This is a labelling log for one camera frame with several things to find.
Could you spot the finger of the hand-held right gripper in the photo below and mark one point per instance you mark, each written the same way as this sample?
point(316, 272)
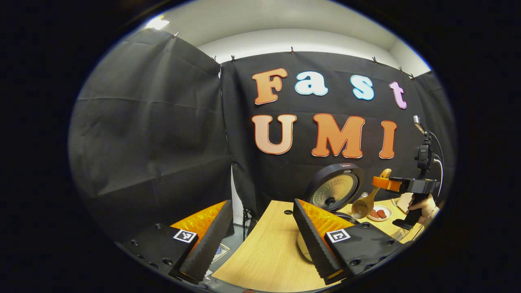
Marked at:
point(386, 184)

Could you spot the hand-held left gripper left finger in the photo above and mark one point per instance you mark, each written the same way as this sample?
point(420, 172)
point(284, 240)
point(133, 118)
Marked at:
point(207, 244)

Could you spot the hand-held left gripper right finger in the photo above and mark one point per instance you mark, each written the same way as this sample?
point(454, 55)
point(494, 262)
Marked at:
point(313, 240)

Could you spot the wooden spoon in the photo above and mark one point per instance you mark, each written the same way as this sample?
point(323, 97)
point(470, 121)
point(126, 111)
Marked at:
point(364, 205)

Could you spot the black rice cooker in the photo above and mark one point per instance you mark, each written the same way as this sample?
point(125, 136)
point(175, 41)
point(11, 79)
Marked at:
point(336, 187)

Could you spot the white plate with meat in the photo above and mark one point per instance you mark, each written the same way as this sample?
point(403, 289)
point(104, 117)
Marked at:
point(379, 213)

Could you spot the black backdrop cloth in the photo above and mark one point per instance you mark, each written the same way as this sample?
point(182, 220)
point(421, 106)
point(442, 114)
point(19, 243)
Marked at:
point(150, 134)

